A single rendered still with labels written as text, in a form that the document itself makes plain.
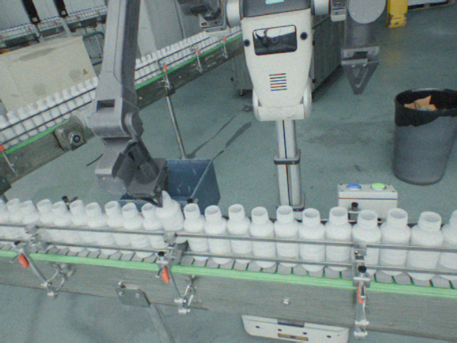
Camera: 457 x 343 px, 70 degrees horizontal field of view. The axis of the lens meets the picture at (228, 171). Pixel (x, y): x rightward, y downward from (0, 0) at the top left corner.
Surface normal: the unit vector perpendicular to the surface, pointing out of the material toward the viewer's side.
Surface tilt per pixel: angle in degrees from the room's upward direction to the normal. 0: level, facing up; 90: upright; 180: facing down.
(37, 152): 90
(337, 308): 90
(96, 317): 0
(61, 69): 90
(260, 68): 90
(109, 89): 48
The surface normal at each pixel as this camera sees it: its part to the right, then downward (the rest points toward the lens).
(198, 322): -0.16, -0.83
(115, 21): -0.29, -0.15
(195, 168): -0.24, 0.55
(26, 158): 0.84, 0.17
